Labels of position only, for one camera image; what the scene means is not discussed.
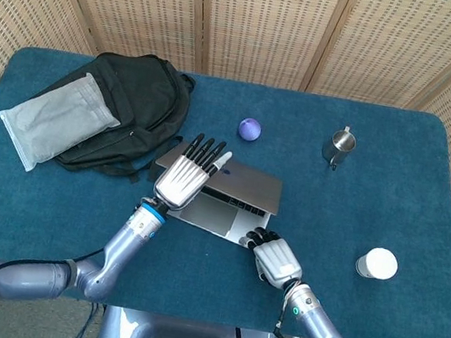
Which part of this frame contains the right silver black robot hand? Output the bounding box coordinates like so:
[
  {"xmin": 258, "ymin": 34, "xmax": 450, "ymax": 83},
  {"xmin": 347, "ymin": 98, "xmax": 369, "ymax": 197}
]
[{"xmin": 232, "ymin": 224, "xmax": 310, "ymax": 294}]

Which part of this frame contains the grey padded pouch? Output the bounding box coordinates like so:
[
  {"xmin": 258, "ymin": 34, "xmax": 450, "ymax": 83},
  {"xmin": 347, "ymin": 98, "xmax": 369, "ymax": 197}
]
[{"xmin": 0, "ymin": 59, "xmax": 128, "ymax": 185}]

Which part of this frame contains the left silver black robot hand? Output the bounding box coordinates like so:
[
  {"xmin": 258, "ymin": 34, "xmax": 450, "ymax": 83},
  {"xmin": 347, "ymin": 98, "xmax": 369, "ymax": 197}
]
[{"xmin": 150, "ymin": 127, "xmax": 236, "ymax": 217}]

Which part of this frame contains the purple ball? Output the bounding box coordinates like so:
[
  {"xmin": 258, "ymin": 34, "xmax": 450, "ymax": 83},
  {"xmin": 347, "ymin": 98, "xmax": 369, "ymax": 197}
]
[{"xmin": 237, "ymin": 116, "xmax": 264, "ymax": 143}]

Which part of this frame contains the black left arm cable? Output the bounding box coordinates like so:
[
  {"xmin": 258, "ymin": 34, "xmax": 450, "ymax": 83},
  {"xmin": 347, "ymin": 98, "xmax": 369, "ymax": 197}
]
[{"xmin": 0, "ymin": 232, "xmax": 105, "ymax": 338}]

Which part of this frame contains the blue table mat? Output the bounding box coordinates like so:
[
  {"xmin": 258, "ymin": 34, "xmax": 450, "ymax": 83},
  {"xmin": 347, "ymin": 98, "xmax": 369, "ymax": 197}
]
[{"xmin": 0, "ymin": 41, "xmax": 451, "ymax": 338}]

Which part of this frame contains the blue floor cable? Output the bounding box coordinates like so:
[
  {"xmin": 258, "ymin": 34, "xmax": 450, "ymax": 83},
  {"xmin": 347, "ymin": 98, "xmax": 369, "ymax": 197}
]
[{"xmin": 81, "ymin": 301, "xmax": 103, "ymax": 338}]

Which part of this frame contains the silver laptop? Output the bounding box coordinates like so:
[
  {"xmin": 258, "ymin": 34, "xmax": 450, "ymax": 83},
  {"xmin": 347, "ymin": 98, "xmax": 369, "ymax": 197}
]
[{"xmin": 143, "ymin": 136, "xmax": 288, "ymax": 251}]

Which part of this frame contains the black backpack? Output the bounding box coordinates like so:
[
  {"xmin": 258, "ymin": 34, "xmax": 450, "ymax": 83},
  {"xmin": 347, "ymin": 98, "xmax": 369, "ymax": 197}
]
[{"xmin": 22, "ymin": 38, "xmax": 200, "ymax": 191}]

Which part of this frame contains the white paper cup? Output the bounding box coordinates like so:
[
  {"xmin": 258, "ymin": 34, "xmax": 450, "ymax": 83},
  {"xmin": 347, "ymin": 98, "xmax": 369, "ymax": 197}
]
[{"xmin": 353, "ymin": 244, "xmax": 401, "ymax": 284}]

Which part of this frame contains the stainless steel mug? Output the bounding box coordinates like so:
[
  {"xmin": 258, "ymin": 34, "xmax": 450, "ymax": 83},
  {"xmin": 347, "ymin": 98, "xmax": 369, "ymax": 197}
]
[{"xmin": 319, "ymin": 122, "xmax": 359, "ymax": 174}]

